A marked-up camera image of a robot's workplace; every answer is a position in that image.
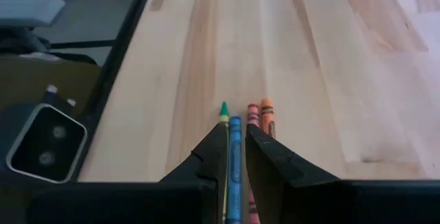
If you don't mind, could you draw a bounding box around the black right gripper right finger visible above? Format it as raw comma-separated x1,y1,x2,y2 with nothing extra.
244,124,440,224

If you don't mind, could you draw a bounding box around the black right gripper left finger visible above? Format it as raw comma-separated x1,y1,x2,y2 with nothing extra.
27,122,230,224

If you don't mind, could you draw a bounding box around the blue crayon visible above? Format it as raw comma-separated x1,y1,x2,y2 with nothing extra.
226,115,243,224

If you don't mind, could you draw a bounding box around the green crayon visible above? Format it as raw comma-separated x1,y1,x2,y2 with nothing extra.
219,100,231,224

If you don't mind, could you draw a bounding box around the orange crayon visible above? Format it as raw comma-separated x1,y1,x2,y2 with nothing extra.
258,97,277,139

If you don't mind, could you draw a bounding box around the red crayon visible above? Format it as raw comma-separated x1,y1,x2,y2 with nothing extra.
246,103,261,224

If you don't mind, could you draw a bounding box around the grey metal side table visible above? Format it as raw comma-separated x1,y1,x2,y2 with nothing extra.
0,0,67,29

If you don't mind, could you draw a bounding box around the black metal table frame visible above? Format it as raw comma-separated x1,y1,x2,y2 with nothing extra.
68,0,159,183

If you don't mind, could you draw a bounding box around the grey table-level camera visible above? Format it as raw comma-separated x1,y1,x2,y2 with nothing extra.
5,84,89,185

